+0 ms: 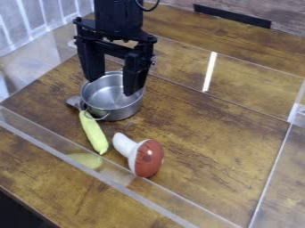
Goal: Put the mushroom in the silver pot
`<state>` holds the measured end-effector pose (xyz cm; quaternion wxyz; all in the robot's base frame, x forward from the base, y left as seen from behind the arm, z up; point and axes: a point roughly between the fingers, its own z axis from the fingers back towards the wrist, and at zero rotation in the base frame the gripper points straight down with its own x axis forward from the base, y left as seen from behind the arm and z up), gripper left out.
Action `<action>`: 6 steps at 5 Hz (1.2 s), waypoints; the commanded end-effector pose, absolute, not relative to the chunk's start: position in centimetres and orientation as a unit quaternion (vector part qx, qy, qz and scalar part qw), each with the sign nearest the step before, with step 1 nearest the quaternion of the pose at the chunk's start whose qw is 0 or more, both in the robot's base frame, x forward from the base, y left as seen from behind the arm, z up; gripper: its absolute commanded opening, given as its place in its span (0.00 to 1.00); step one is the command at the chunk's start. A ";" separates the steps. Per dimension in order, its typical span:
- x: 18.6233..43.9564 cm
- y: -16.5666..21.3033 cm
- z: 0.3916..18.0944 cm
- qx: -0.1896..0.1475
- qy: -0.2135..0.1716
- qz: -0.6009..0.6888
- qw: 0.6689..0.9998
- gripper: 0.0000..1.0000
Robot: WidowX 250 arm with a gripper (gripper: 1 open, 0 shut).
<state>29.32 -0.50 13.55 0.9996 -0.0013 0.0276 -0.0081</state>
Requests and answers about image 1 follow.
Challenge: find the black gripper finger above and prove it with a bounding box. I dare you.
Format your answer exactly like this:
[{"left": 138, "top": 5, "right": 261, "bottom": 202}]
[
  {"left": 76, "top": 38, "right": 104, "bottom": 82},
  {"left": 123, "top": 53, "right": 149, "bottom": 96}
]

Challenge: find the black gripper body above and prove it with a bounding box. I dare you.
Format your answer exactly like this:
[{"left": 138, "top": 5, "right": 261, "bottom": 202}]
[{"left": 72, "top": 0, "right": 158, "bottom": 59}]

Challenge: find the silver metal pot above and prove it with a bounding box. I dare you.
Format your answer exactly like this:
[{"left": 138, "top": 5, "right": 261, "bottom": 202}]
[{"left": 82, "top": 71, "right": 146, "bottom": 121}]

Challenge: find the grey spoon under pot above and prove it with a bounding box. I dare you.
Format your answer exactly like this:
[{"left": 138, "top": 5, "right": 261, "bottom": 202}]
[{"left": 67, "top": 96, "right": 82, "bottom": 110}]

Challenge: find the yellow plush corn cob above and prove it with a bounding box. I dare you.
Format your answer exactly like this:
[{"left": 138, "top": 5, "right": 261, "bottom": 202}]
[{"left": 79, "top": 110, "right": 108, "bottom": 155}]

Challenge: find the black strip on table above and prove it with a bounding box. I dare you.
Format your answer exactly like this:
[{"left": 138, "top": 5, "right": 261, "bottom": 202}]
[{"left": 193, "top": 4, "right": 272, "bottom": 29}]

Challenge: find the clear acrylic front barrier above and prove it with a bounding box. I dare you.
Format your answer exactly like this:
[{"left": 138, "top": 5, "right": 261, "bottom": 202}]
[{"left": 0, "top": 106, "right": 241, "bottom": 228}]

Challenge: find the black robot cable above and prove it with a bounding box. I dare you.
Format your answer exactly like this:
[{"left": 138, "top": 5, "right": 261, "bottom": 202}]
[{"left": 134, "top": 0, "right": 162, "bottom": 12}]

